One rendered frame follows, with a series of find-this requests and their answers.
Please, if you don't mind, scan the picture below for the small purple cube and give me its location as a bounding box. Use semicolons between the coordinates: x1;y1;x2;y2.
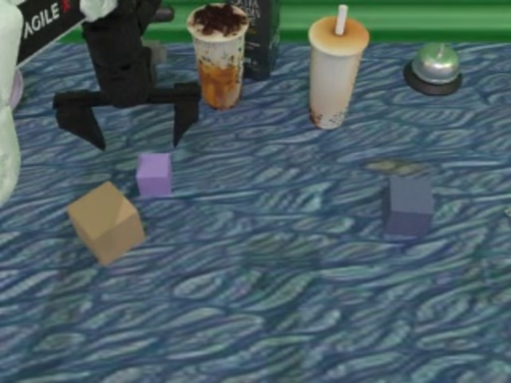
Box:
135;152;173;197

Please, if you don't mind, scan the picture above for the tan wooden cube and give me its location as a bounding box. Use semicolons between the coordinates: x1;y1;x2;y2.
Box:
66;180;146;267

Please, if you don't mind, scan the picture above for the dark blue-grey block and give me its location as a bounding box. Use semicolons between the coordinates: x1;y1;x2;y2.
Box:
382;175;435;239

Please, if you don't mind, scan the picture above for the chocolate-topped drink cup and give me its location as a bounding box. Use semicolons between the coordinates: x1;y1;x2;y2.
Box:
186;2;251;110

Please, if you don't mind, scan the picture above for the dark carton box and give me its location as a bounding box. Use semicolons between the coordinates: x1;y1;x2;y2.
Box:
227;0;281;81

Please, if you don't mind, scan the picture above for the milk tea cup with straw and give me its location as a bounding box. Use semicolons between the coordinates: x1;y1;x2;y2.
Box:
307;4;370;130

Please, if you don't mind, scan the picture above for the blue wave-pattern tablecloth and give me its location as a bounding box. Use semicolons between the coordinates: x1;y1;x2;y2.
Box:
0;39;511;383

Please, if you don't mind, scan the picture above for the silver service bell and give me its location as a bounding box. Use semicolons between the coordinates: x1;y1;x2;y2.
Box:
402;42;464;97

